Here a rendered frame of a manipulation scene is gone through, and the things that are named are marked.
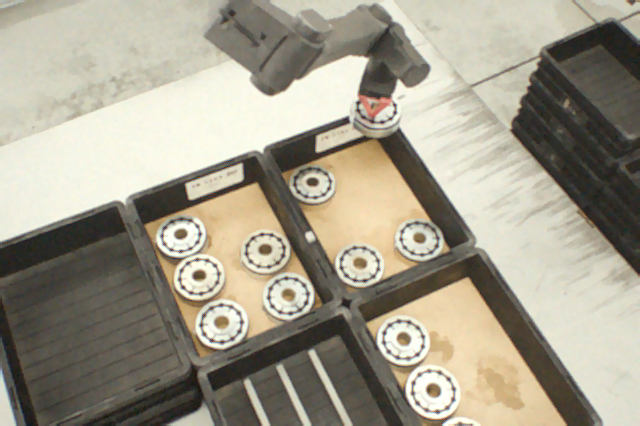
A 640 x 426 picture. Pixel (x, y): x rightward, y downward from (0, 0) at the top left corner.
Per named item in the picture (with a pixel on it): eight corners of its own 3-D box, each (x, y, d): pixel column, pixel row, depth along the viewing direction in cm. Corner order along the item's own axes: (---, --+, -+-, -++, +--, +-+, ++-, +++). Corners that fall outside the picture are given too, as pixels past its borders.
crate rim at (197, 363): (124, 203, 149) (122, 197, 147) (259, 154, 157) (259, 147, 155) (195, 374, 130) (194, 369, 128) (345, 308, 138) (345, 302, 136)
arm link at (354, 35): (289, 6, 88) (239, 73, 93) (324, 38, 88) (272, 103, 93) (375, -7, 127) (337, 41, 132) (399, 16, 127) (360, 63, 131)
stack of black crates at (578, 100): (501, 140, 258) (538, 48, 220) (566, 109, 267) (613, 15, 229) (575, 225, 241) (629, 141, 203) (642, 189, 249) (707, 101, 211)
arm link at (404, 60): (370, -1, 124) (338, 38, 128) (407, 42, 119) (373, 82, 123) (407, 18, 133) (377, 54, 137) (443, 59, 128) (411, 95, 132)
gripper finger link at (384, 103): (393, 103, 148) (401, 69, 141) (385, 128, 144) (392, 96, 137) (361, 94, 149) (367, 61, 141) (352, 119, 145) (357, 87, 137)
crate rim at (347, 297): (260, 154, 157) (259, 147, 155) (382, 109, 165) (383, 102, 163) (345, 308, 138) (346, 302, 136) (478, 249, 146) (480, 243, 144)
